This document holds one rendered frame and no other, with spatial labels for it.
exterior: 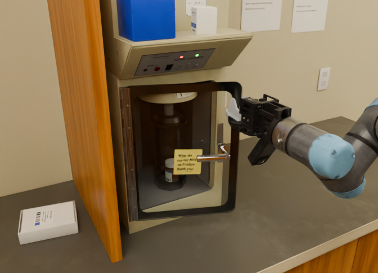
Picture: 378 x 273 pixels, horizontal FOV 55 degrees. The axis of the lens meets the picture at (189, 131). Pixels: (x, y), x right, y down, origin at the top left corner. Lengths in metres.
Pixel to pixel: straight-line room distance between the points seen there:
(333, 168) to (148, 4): 0.48
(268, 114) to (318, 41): 1.15
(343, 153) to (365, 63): 1.56
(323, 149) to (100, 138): 0.47
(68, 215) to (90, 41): 0.58
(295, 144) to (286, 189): 0.64
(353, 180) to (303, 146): 0.14
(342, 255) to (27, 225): 0.97
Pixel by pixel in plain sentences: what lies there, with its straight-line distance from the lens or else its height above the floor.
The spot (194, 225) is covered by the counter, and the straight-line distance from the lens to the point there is 1.14.
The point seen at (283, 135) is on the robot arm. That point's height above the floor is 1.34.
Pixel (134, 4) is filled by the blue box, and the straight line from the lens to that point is 0.79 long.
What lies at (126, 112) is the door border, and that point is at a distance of 0.93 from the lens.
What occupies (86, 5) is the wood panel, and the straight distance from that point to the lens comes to 0.78.
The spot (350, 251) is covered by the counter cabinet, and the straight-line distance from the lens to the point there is 1.35.
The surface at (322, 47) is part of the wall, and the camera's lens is 1.94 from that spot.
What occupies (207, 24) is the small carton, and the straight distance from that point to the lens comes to 0.90.
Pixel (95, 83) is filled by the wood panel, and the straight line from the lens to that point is 0.80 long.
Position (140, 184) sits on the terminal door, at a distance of 1.02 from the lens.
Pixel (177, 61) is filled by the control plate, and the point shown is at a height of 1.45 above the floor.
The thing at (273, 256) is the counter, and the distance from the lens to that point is 1.06.
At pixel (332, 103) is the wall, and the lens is 2.11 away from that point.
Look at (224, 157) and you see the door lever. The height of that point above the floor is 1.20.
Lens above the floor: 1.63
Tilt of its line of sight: 23 degrees down
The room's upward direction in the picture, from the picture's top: straight up
